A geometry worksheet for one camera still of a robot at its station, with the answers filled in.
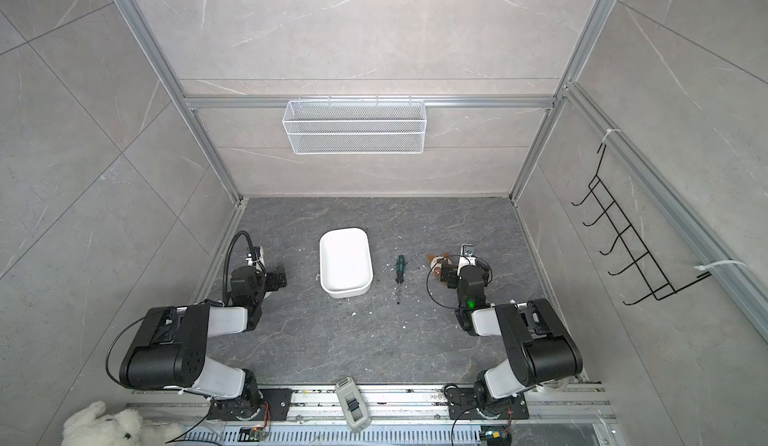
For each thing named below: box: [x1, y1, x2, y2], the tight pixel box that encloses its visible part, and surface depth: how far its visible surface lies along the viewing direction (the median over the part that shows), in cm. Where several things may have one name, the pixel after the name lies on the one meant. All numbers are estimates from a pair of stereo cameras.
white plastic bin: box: [319, 227, 374, 299], surface depth 102 cm
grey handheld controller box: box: [335, 376, 371, 433], surface depth 71 cm
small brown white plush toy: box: [428, 253, 452, 277], surface depth 99 cm
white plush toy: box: [61, 401, 182, 446], surface depth 57 cm
